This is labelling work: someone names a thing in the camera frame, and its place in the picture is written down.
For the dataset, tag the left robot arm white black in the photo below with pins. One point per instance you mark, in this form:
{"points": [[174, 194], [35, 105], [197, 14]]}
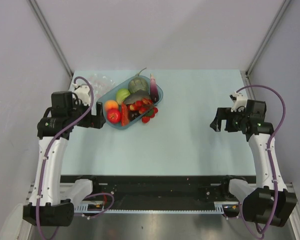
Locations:
{"points": [[47, 206]]}

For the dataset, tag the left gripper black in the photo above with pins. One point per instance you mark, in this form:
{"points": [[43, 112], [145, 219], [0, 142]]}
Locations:
{"points": [[92, 121]]}

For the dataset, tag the clear zip top bag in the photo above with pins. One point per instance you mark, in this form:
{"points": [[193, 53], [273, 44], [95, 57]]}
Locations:
{"points": [[101, 84]]}

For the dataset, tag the left aluminium frame post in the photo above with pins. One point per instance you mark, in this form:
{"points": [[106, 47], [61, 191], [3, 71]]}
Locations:
{"points": [[34, 6]]}

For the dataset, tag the green cabbage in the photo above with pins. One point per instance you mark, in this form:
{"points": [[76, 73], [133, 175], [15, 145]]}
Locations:
{"points": [[121, 95]]}

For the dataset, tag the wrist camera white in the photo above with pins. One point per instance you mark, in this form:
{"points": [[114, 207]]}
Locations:
{"points": [[81, 94], [239, 102]]}

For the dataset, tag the grey fish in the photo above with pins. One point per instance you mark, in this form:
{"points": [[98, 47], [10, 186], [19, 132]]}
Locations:
{"points": [[137, 96]]}

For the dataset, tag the aluminium rail front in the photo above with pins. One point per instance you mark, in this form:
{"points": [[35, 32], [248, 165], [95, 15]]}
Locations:
{"points": [[66, 186]]}

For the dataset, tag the red apple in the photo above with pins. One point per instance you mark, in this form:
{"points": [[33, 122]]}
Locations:
{"points": [[114, 116]]}

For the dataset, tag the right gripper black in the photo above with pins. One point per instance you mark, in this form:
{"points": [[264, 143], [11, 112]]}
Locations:
{"points": [[221, 114]]}

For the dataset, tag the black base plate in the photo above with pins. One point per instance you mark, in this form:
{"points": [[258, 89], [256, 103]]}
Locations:
{"points": [[170, 193]]}

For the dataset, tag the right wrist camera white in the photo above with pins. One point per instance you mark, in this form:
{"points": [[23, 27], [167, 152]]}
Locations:
{"points": [[239, 102]]}

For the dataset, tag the teal plastic tray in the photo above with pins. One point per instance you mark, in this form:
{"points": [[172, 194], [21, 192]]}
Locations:
{"points": [[111, 95]]}

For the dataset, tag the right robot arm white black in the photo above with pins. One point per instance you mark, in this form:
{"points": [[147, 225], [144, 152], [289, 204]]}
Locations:
{"points": [[270, 201]]}

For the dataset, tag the purple eggplant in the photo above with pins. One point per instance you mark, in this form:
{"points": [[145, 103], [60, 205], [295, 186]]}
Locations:
{"points": [[154, 94]]}

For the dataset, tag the green striped melon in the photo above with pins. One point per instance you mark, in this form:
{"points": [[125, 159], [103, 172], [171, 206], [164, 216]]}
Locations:
{"points": [[137, 83]]}

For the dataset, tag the orange peach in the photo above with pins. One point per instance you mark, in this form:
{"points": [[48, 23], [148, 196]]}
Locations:
{"points": [[111, 104]]}

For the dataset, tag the red cherry tomato bunch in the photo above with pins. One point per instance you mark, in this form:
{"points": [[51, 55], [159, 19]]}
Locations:
{"points": [[146, 109]]}

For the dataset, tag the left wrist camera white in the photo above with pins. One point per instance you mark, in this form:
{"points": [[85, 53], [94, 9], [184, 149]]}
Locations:
{"points": [[81, 94]]}

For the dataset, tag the aluminium frame post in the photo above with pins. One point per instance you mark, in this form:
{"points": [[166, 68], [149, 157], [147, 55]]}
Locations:
{"points": [[34, 6], [270, 32]]}

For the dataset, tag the right aluminium frame post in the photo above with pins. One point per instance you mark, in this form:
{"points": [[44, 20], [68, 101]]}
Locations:
{"points": [[270, 32]]}

